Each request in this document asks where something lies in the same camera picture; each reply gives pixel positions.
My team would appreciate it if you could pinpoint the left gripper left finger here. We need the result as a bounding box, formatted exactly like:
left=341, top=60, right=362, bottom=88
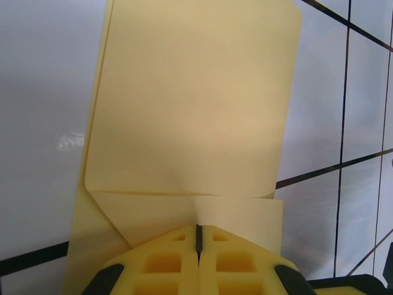
left=78, top=224, right=200, bottom=295

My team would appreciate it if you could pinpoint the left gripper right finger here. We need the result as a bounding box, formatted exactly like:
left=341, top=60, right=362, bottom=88
left=198, top=224, right=317, bottom=295

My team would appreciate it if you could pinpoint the yellow square paper sheet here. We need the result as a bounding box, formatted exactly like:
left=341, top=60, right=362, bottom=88
left=63, top=0, right=304, bottom=295

